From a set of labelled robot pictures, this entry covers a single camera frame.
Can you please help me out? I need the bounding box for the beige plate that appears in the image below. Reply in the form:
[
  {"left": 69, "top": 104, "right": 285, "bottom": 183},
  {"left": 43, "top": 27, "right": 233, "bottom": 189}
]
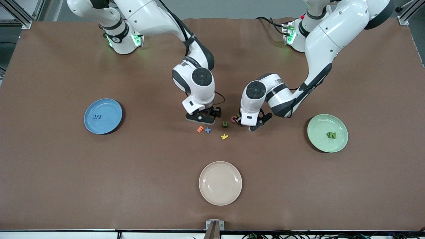
[{"left": 199, "top": 161, "right": 243, "bottom": 206}]

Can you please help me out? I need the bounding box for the light green plate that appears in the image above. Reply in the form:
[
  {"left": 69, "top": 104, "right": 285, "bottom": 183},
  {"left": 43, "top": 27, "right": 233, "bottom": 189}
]
[{"left": 307, "top": 114, "right": 349, "bottom": 153}]

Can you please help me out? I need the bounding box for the blue plate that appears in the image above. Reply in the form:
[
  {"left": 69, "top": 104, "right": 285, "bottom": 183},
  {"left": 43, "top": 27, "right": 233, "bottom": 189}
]
[{"left": 84, "top": 98, "right": 123, "bottom": 135}]

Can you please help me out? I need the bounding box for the brown table cover sheet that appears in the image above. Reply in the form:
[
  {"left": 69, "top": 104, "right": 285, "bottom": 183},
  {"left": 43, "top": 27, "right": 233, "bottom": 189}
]
[{"left": 0, "top": 17, "right": 425, "bottom": 231}]

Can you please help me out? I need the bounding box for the black left arm base cable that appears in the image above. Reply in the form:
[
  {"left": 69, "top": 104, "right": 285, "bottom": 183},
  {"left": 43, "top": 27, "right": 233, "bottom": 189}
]
[{"left": 256, "top": 16, "right": 287, "bottom": 36}]

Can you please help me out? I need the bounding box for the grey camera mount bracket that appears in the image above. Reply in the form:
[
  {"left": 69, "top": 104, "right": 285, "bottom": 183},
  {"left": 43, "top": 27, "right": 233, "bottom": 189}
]
[{"left": 203, "top": 220, "right": 225, "bottom": 239}]

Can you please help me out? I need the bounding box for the silver aluminium frame profile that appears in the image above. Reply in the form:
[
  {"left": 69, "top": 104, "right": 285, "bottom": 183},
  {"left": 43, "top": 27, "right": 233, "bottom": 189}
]
[
  {"left": 396, "top": 0, "right": 425, "bottom": 26},
  {"left": 0, "top": 0, "right": 45, "bottom": 29}
]

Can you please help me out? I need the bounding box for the white table edge rail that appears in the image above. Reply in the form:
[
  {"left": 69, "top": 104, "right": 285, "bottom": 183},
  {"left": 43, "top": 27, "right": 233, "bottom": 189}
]
[{"left": 0, "top": 230, "right": 425, "bottom": 239}]

